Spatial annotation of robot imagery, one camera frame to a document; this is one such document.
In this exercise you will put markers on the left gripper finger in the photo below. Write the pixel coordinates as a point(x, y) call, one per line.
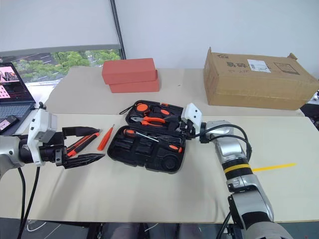
point(79, 130)
point(84, 159)

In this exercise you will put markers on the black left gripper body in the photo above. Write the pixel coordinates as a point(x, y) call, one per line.
point(53, 152)

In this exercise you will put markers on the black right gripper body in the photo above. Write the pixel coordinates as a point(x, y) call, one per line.
point(188, 129)

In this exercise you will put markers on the orange black utility knife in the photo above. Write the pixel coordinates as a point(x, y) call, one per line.
point(82, 145)

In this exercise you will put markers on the orange tester pen screwdriver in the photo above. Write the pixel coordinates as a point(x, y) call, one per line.
point(104, 139)

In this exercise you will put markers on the black plastic tool case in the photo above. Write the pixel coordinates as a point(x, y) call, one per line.
point(147, 154)

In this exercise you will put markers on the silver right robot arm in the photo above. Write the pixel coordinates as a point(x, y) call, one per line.
point(236, 159)

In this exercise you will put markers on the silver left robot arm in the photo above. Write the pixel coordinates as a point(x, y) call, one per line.
point(10, 152)

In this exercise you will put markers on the short orange black screwdriver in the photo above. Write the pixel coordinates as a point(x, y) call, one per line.
point(175, 148)

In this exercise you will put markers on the orange black tape measure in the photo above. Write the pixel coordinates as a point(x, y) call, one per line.
point(142, 107)

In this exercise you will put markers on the long shaft orange black screwdriver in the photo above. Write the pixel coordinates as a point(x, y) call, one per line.
point(129, 132)

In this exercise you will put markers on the red rectangular box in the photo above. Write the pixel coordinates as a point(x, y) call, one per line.
point(135, 87)
point(128, 71)

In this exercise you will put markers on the black smartphone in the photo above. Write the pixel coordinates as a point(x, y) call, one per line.
point(7, 122)

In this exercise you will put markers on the dark open laptop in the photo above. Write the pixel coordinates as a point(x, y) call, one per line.
point(12, 99)

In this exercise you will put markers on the brown cardboard shipping box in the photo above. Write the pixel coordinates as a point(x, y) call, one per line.
point(254, 84)

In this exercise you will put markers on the yellow tape strip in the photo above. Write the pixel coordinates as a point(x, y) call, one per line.
point(274, 167)

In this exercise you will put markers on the white roller blind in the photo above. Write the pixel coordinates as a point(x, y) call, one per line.
point(57, 22)

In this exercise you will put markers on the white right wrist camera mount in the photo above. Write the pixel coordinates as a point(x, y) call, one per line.
point(193, 114)

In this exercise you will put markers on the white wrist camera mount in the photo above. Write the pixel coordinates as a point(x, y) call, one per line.
point(193, 114)
point(37, 124)

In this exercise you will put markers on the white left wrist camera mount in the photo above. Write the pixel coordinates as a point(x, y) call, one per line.
point(37, 124)

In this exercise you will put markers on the black window frame post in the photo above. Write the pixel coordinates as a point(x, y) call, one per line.
point(117, 27)

